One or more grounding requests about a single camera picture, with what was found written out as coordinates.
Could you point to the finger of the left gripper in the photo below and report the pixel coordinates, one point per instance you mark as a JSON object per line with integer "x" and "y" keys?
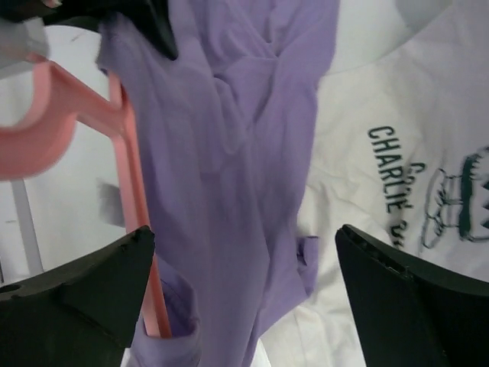
{"x": 151, "y": 18}

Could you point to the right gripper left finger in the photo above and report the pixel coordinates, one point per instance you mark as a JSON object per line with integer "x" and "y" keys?
{"x": 82, "y": 313}

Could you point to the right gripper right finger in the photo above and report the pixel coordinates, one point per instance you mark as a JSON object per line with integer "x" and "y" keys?
{"x": 410, "y": 312}

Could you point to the purple t shirt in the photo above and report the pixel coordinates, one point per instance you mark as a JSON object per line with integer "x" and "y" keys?
{"x": 225, "y": 136}

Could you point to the pink hanger front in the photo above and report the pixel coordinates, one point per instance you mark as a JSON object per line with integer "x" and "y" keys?
{"x": 42, "y": 137}

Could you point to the white and green raglan shirt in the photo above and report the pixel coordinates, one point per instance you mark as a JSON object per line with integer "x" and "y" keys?
{"x": 400, "y": 152}

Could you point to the grey clothes rack stand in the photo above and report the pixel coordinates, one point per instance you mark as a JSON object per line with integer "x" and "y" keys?
{"x": 22, "y": 46}

